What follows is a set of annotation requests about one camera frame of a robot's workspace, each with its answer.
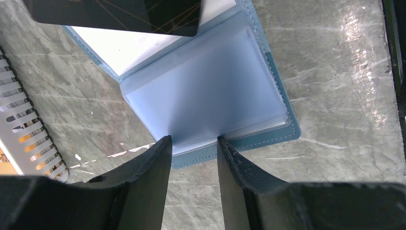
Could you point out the white plastic basket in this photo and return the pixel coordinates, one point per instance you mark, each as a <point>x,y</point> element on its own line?
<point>24,141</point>

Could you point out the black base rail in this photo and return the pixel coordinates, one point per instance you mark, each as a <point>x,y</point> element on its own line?
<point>395,22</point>

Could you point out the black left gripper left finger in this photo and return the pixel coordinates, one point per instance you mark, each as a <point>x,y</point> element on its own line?
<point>129,197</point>

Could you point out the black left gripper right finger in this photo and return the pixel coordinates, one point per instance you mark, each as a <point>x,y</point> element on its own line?
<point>253,199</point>

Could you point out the black credit card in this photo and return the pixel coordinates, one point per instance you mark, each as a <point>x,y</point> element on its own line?
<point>167,17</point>

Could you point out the blue card holder wallet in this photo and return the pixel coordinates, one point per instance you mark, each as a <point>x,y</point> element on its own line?
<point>221,82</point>

